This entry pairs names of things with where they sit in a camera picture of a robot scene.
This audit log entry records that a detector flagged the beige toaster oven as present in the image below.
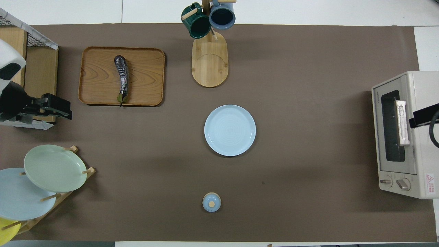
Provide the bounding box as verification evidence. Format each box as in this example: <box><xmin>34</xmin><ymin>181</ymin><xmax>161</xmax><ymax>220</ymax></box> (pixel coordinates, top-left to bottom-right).
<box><xmin>371</xmin><ymin>71</ymin><xmax>439</xmax><ymax>199</ymax></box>

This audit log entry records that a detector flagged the rectangular wooden tray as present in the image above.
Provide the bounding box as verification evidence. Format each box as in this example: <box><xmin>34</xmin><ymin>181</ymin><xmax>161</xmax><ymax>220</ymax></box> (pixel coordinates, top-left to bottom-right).
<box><xmin>78</xmin><ymin>46</ymin><xmax>166</xmax><ymax>107</ymax></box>

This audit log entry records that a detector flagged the dark purple eggplant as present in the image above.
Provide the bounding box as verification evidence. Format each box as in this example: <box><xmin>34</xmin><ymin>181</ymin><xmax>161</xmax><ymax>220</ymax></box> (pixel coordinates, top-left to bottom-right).
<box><xmin>114</xmin><ymin>55</ymin><xmax>130</xmax><ymax>104</ymax></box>

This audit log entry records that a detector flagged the glass oven door with handle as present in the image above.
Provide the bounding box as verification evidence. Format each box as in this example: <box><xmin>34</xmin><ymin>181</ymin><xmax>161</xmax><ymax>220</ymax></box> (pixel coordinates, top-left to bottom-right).
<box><xmin>372</xmin><ymin>75</ymin><xmax>417</xmax><ymax>175</ymax></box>

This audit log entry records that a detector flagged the pale green plate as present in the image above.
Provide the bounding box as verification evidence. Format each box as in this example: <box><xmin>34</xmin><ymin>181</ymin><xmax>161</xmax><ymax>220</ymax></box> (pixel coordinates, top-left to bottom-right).
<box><xmin>24</xmin><ymin>144</ymin><xmax>87</xmax><ymax>193</ymax></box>

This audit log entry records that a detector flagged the red warning sticker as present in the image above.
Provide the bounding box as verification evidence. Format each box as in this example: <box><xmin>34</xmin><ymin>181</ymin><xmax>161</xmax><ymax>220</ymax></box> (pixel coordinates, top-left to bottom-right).
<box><xmin>425</xmin><ymin>173</ymin><xmax>436</xmax><ymax>195</ymax></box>

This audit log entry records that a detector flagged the brown table mat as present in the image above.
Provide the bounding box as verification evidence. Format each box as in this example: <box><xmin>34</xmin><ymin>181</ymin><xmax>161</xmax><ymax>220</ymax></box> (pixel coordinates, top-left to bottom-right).
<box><xmin>0</xmin><ymin>23</ymin><xmax>438</xmax><ymax>242</ymax></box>

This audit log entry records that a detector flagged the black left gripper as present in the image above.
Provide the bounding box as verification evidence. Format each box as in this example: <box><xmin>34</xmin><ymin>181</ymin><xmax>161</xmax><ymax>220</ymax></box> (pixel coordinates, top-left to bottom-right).
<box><xmin>0</xmin><ymin>81</ymin><xmax>73</xmax><ymax>121</ymax></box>

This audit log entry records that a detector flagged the grey blue mug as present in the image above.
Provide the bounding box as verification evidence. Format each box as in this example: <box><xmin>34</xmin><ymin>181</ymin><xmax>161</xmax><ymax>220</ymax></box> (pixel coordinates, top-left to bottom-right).
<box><xmin>209</xmin><ymin>0</ymin><xmax>236</xmax><ymax>30</ymax></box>

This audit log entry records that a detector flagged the small blue lidded jar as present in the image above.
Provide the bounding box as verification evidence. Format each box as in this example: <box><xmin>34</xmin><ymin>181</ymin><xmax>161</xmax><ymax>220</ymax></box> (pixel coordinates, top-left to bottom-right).
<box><xmin>202</xmin><ymin>192</ymin><xmax>222</xmax><ymax>213</ymax></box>

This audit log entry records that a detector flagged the light blue smooth plate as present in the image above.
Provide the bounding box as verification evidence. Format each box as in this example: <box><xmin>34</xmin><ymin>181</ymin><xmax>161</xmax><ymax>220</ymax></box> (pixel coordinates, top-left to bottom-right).
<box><xmin>0</xmin><ymin>167</ymin><xmax>57</xmax><ymax>221</ymax></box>

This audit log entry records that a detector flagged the wooden plate rack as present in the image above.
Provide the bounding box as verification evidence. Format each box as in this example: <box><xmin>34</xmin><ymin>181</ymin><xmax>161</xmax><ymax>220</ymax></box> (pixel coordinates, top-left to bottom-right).
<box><xmin>0</xmin><ymin>145</ymin><xmax>96</xmax><ymax>235</ymax></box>

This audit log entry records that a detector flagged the yellow plate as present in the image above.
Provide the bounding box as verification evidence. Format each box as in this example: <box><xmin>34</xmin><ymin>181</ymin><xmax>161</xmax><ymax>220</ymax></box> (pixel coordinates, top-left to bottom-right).
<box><xmin>0</xmin><ymin>217</ymin><xmax>21</xmax><ymax>247</ymax></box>

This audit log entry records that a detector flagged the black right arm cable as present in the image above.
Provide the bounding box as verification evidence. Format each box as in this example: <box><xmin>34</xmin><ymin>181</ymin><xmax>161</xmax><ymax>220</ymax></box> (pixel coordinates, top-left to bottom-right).
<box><xmin>430</xmin><ymin>110</ymin><xmax>439</xmax><ymax>149</ymax></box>

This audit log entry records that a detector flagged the dark green mug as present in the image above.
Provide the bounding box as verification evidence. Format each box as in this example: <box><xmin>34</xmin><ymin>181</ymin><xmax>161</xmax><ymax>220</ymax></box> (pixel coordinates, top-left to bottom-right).
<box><xmin>181</xmin><ymin>3</ymin><xmax>212</xmax><ymax>39</ymax></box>

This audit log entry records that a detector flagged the light blue ribbed plate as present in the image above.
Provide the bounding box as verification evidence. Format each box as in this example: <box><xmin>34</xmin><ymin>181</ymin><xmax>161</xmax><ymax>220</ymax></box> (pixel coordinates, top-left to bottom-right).
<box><xmin>204</xmin><ymin>104</ymin><xmax>257</xmax><ymax>157</ymax></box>

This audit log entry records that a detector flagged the wooden mug tree stand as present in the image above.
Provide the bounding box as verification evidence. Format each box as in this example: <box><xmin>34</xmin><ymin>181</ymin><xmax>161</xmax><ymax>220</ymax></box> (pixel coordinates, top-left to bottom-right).
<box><xmin>181</xmin><ymin>0</ymin><xmax>237</xmax><ymax>88</ymax></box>

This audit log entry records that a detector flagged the wooden shelf with wire mesh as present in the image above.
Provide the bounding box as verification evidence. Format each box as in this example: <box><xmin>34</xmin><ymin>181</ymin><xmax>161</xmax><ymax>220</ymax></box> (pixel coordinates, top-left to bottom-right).
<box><xmin>0</xmin><ymin>9</ymin><xmax>59</xmax><ymax>130</ymax></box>

